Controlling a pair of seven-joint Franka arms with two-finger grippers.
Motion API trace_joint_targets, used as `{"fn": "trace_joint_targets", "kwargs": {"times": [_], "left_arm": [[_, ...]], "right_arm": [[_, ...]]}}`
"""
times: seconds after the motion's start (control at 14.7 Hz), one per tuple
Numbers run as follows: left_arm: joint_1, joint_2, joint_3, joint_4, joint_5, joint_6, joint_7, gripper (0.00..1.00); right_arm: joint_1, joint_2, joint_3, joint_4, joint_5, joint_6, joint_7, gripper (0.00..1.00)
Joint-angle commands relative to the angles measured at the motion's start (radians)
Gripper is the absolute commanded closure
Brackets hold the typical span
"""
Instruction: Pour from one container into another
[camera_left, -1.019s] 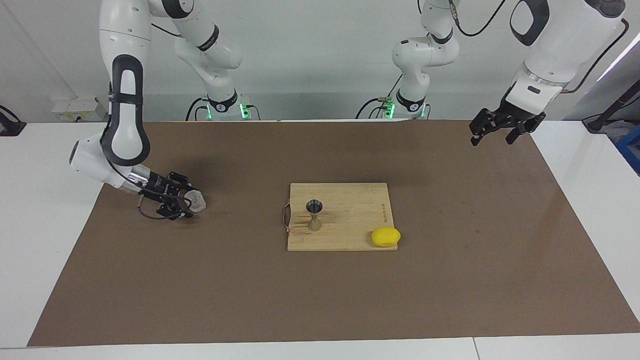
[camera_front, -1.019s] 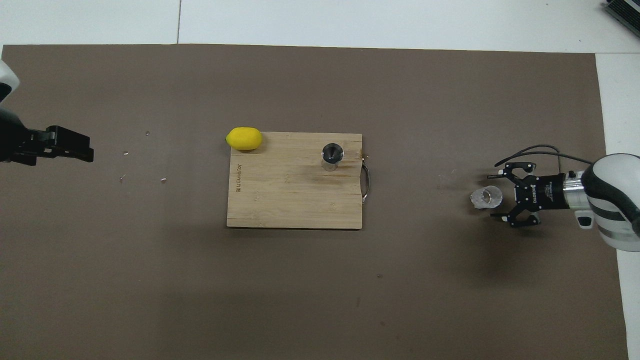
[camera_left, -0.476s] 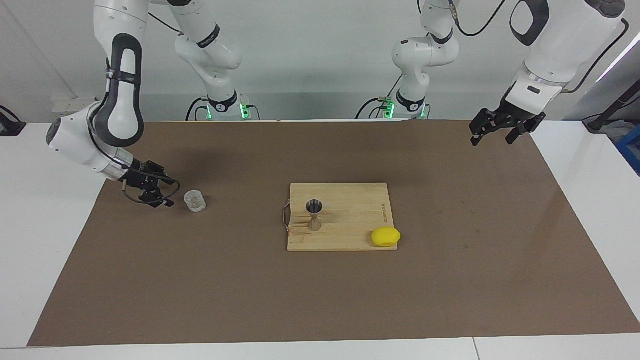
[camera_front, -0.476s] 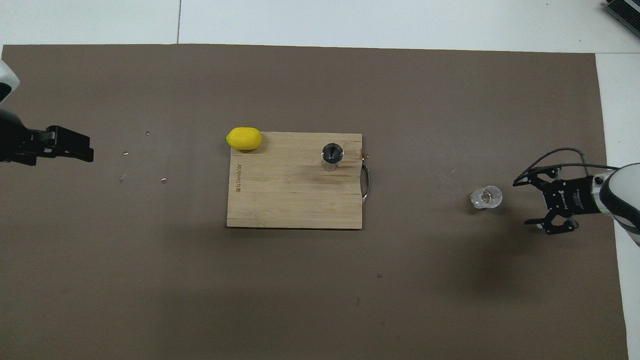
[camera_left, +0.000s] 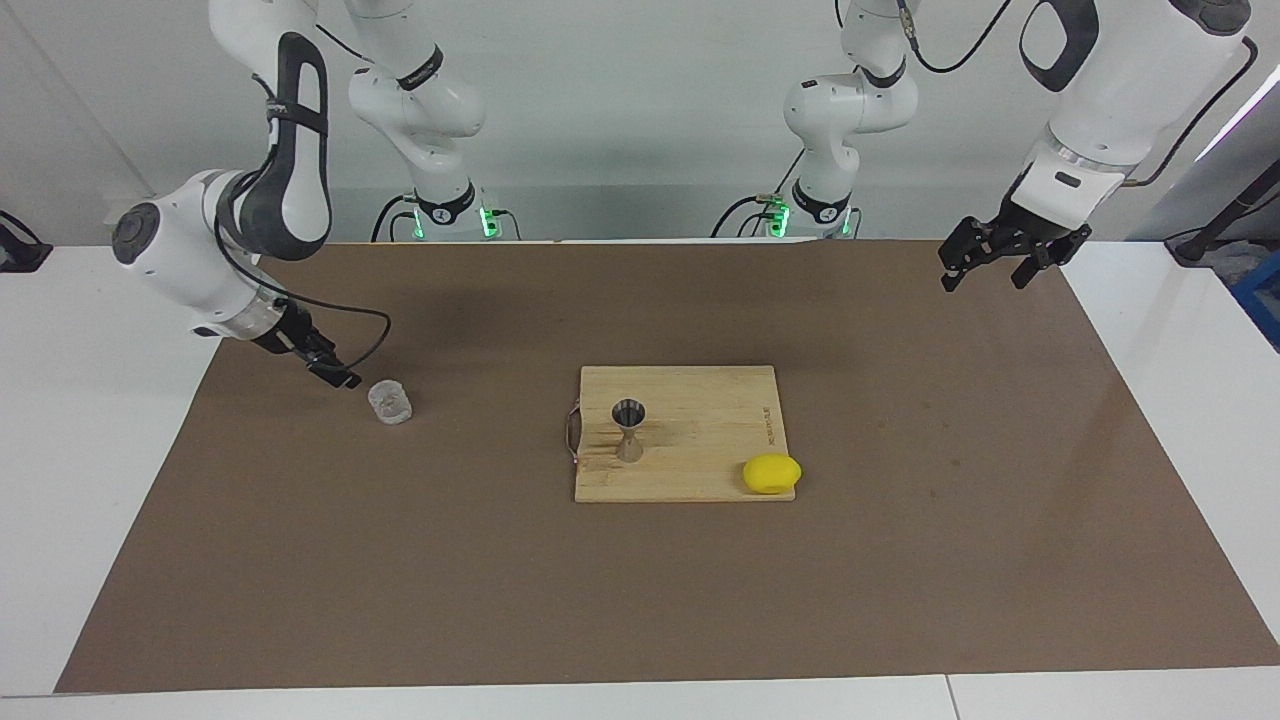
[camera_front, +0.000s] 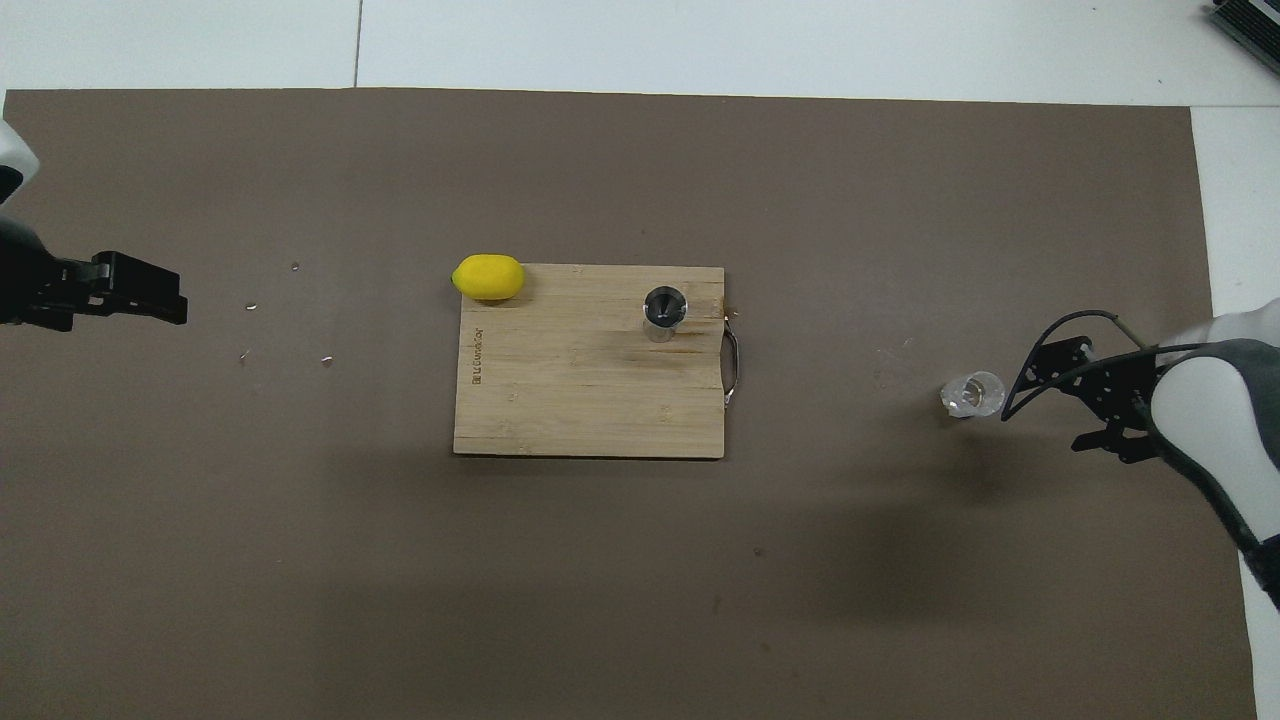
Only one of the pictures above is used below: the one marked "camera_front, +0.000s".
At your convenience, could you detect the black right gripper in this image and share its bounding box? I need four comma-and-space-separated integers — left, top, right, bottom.
1016, 335, 1168, 465

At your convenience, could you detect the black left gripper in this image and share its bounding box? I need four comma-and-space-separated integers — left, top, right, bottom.
0, 216, 189, 334

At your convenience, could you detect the small clear glass cup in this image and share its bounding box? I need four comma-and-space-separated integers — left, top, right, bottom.
940, 371, 1006, 419

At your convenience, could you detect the steel jigger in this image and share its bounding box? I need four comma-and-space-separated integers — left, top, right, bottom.
643, 285, 689, 344

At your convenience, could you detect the yellow lemon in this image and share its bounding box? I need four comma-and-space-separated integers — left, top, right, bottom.
451, 254, 527, 302

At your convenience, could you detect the grey ribbed device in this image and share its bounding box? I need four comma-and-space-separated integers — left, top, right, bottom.
1207, 0, 1280, 47

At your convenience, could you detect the wooden cutting board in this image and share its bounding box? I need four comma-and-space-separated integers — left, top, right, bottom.
453, 264, 743, 460

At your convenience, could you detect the brown table mat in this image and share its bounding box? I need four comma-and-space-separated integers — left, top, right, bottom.
0, 88, 1259, 720

